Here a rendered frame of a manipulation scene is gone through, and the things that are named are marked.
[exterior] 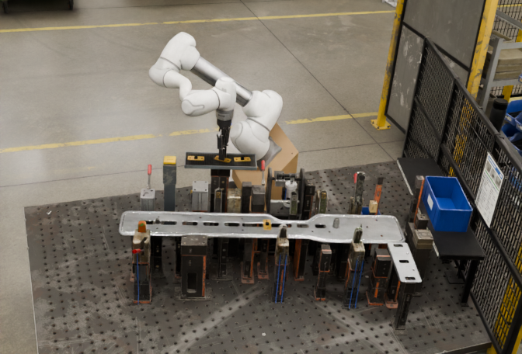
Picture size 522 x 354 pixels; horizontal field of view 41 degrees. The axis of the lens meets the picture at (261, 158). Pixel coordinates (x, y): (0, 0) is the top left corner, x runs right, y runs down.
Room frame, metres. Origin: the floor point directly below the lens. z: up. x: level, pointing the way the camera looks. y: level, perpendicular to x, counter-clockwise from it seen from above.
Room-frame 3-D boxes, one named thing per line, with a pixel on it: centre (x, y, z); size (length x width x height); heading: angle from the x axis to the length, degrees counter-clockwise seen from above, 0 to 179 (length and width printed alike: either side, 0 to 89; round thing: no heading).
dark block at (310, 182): (3.05, -0.26, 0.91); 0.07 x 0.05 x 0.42; 6
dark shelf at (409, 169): (3.10, -0.93, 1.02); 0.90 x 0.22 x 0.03; 6
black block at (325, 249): (2.67, -0.34, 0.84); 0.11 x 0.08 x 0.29; 6
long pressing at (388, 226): (2.80, -0.04, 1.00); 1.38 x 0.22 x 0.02; 96
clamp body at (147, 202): (2.92, 0.55, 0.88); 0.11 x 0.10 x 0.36; 6
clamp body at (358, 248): (2.64, -0.48, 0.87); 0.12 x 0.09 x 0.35; 6
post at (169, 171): (3.10, 0.46, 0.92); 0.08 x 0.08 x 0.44; 6
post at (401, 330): (2.49, -0.71, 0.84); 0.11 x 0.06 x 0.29; 6
